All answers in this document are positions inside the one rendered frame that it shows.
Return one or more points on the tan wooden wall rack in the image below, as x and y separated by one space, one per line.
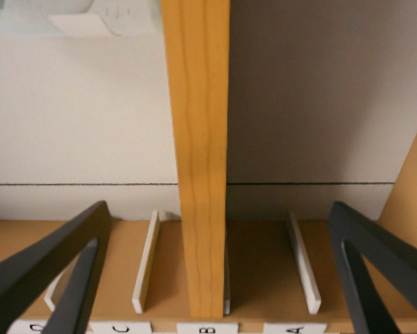
265 285

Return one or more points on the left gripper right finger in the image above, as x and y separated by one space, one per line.
352 234

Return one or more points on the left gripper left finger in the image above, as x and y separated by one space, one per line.
25 275

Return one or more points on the clear glass bottle with green cap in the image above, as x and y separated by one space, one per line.
79 18

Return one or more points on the wooden plank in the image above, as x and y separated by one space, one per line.
196 41

